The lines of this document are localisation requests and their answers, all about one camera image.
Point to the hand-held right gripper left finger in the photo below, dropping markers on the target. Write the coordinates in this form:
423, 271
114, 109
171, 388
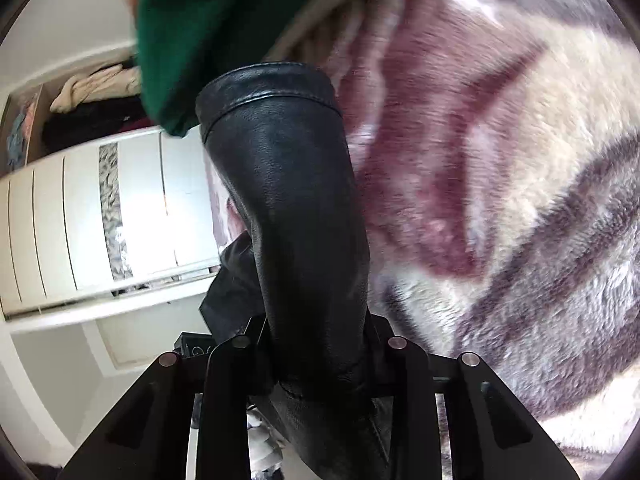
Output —
230, 385

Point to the green jacket with white stripes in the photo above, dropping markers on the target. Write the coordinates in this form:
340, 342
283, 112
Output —
210, 20

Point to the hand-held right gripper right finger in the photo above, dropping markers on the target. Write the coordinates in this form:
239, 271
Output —
405, 385

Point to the floral plush blanket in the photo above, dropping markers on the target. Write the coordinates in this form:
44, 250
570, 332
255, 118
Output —
500, 160

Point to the black hanging clothes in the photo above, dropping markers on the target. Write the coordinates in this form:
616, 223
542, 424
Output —
85, 127

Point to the pile of colourful folded clothes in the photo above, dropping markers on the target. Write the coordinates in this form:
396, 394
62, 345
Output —
20, 130

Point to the white sliding-door wardrobe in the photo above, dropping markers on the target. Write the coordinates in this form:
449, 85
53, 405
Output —
75, 220

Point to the black leather jacket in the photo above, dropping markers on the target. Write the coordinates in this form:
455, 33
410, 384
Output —
300, 210

